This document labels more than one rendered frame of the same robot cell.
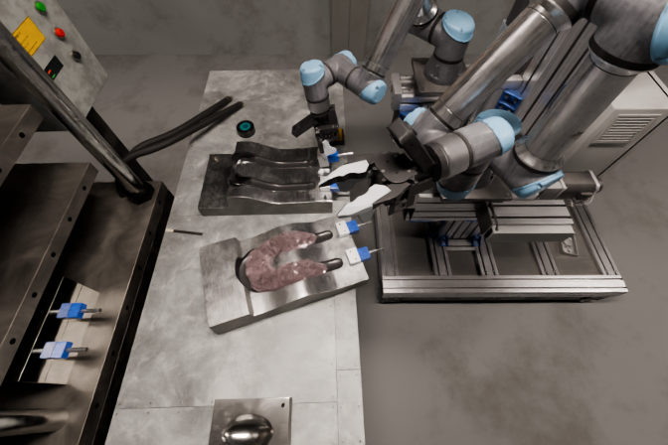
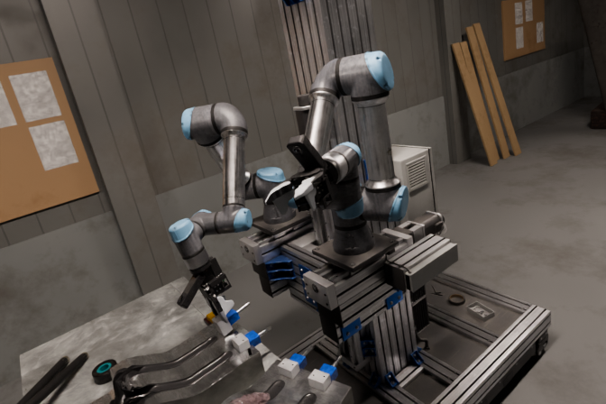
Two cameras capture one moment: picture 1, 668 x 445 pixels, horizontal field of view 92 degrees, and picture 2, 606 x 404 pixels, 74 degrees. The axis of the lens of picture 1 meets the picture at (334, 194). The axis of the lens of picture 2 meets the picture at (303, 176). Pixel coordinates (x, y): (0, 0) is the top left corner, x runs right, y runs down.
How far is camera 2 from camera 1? 0.57 m
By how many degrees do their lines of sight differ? 48
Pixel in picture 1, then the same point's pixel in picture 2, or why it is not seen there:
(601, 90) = (378, 116)
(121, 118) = not seen: outside the picture
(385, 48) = (234, 183)
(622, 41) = (364, 87)
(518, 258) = (461, 348)
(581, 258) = (499, 314)
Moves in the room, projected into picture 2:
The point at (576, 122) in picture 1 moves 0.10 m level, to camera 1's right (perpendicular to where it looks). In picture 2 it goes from (381, 142) to (404, 133)
